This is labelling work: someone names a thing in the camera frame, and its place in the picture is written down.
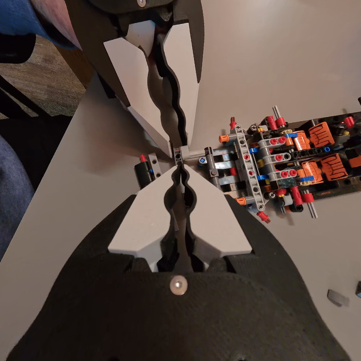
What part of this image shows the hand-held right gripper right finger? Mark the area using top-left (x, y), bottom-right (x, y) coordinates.
top-left (181, 164), bottom-right (253, 271)

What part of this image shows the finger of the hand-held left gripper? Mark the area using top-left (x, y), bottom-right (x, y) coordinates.
top-left (104, 21), bottom-right (176, 158)
top-left (153, 23), bottom-right (201, 146)

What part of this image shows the person's left hand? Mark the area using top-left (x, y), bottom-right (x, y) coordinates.
top-left (31, 0), bottom-right (83, 51)

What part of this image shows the black lego cylinder assembly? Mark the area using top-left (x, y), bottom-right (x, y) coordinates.
top-left (134, 154), bottom-right (155, 190)

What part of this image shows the black metal rod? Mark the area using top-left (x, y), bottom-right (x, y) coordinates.
top-left (0, 75), bottom-right (47, 117)

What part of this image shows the long grey lego beam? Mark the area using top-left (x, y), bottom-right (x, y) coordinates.
top-left (148, 151), bottom-right (183, 181)

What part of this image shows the lego car chassis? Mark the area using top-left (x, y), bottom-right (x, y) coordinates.
top-left (199, 104), bottom-right (361, 223)

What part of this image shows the person's blue-clothed body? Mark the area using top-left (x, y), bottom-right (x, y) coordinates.
top-left (0, 135), bottom-right (36, 260)

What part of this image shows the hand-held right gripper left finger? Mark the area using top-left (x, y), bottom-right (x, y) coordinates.
top-left (107, 164), bottom-right (181, 273)

